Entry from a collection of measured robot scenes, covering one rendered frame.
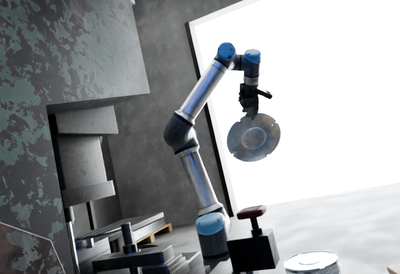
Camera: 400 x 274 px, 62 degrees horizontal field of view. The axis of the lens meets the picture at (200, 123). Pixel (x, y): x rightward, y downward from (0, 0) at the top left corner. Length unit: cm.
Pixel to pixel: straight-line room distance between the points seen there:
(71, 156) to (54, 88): 20
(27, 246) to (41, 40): 30
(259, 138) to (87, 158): 116
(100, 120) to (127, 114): 547
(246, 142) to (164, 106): 418
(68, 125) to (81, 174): 10
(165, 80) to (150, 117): 71
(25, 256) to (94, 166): 40
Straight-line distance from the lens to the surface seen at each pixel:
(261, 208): 75
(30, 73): 50
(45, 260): 37
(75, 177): 68
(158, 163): 588
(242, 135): 169
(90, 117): 72
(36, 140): 47
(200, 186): 144
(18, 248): 35
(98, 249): 71
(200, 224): 132
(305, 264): 200
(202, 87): 133
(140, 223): 84
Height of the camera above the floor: 88
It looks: 7 degrees up
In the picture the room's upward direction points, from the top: 13 degrees counter-clockwise
